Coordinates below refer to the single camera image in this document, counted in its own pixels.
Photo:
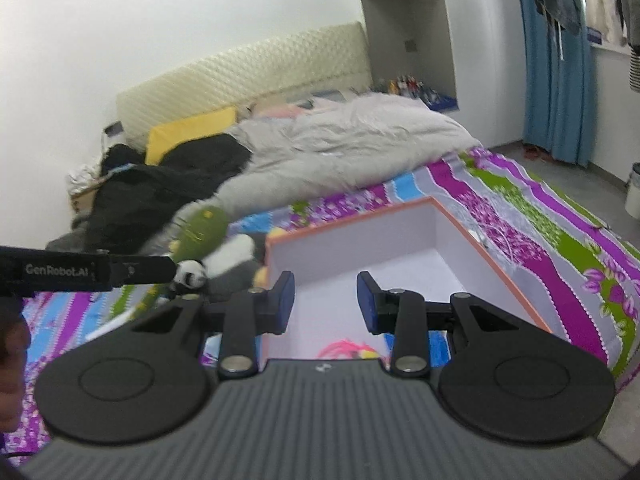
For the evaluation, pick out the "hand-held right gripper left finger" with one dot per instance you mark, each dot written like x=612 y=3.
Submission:
x=284 y=305

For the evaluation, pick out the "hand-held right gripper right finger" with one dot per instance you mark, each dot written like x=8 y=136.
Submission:
x=365 y=305

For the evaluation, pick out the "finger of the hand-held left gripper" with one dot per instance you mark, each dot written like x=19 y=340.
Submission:
x=145 y=270

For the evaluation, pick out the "small panda plush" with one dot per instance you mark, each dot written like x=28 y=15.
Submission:
x=191 y=272

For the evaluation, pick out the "pink cardboard box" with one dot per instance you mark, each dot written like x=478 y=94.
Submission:
x=400 y=240

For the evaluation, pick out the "person's left hand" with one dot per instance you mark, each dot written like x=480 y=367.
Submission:
x=12 y=360

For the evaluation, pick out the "green plush toy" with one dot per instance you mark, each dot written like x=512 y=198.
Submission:
x=200 y=232

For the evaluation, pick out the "grey white penguin plush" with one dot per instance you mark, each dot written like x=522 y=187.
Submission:
x=230 y=255

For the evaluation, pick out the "black clothing pile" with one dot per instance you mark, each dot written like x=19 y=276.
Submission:
x=150 y=185

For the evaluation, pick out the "yellow pillow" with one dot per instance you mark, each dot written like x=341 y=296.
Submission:
x=190 y=127

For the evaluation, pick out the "grey duvet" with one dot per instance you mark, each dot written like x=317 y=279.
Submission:
x=350 y=145

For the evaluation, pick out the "purple patterned bed sheet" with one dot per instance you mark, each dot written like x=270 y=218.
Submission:
x=525 y=220

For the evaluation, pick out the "pink pillow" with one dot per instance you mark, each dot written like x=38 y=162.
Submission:
x=285 y=110

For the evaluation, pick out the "cream padded headboard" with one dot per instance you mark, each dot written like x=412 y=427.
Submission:
x=225 y=75

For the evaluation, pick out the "blue tray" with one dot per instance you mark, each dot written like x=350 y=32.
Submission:
x=442 y=102

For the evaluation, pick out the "row of toy figures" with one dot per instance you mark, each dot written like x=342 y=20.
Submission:
x=407 y=86

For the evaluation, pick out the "blue curtain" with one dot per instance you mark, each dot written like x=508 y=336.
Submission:
x=555 y=90

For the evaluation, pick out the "white built-in cabinet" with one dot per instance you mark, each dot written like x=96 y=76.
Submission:
x=425 y=20

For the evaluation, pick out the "white waste bin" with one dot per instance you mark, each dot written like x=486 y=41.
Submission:
x=634 y=192

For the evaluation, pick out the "hanging white garment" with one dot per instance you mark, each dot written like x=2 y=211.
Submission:
x=600 y=0

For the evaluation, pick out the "grey jacket with striped cuff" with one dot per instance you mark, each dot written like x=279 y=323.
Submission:
x=631 y=10

